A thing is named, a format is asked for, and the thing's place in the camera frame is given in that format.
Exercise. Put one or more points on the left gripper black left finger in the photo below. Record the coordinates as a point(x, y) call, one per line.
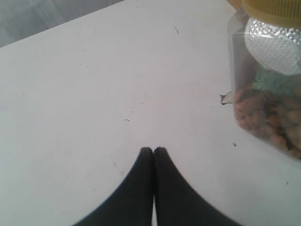
point(131, 204)

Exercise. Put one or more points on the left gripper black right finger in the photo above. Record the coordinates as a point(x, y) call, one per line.
point(177, 203)

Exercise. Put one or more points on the clear jar with yellow lid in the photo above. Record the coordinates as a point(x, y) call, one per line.
point(264, 40)

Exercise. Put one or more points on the white backdrop curtain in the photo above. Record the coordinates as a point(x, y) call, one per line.
point(20, 19)

